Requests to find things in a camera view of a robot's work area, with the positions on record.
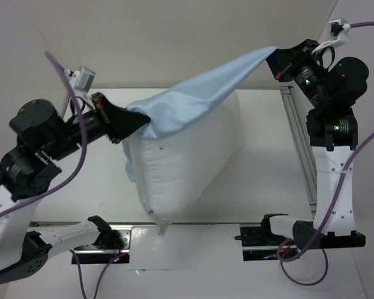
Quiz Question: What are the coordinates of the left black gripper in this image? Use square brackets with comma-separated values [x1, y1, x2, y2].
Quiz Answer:
[49, 90, 151, 159]

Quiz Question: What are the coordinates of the light blue pillowcase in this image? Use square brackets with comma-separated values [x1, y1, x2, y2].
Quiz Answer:
[122, 45, 280, 184]

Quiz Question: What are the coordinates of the white pillow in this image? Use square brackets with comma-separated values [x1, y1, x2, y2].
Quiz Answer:
[129, 92, 243, 235]

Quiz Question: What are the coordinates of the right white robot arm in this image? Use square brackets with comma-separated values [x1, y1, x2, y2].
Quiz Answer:
[259, 39, 369, 250]

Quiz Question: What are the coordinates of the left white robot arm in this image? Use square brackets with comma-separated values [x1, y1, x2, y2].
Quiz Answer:
[0, 93, 150, 285]

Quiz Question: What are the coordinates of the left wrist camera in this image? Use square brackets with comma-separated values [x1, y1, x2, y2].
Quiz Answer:
[66, 66, 96, 93]

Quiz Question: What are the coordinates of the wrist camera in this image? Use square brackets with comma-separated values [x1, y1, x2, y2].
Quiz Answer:
[312, 19, 351, 54]
[66, 66, 96, 93]

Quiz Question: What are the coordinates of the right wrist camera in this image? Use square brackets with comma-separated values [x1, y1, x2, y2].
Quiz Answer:
[312, 19, 351, 54]

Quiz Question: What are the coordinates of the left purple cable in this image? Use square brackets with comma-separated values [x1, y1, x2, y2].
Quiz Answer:
[0, 51, 127, 299]

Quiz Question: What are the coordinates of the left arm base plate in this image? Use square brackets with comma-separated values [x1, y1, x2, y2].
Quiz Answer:
[74, 224, 132, 265]

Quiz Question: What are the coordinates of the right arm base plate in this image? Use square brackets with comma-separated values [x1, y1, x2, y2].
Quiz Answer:
[234, 224, 286, 262]

